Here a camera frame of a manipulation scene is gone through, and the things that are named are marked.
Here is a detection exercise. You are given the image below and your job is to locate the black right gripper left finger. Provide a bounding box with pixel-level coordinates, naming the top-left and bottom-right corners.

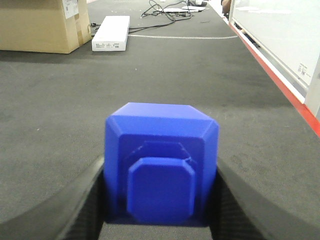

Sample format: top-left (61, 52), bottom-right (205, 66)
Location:
top-left (0, 156), bottom-right (105, 240)

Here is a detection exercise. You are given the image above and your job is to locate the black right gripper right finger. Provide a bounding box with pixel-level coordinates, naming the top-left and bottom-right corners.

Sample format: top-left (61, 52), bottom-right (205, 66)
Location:
top-left (209, 158), bottom-right (320, 240)

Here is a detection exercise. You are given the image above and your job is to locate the blue plastic block part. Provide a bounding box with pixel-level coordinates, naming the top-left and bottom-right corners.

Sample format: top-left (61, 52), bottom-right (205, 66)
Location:
top-left (103, 102), bottom-right (220, 226)

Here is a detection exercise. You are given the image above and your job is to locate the long white carton box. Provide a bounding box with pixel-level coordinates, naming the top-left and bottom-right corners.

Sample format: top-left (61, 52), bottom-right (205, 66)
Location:
top-left (91, 15), bottom-right (130, 52)

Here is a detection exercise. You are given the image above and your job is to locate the large cardboard box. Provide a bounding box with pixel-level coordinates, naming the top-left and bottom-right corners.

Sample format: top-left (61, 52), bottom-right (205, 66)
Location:
top-left (0, 0), bottom-right (92, 54)

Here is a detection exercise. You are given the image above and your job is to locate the white conveyor side rail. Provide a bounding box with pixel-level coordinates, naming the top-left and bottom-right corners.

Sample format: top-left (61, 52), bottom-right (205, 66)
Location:
top-left (208, 0), bottom-right (320, 139)

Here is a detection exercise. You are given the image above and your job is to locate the black cable bundle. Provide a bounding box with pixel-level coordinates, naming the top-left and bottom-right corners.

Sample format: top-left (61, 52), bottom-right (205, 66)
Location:
top-left (128, 0), bottom-right (208, 33)

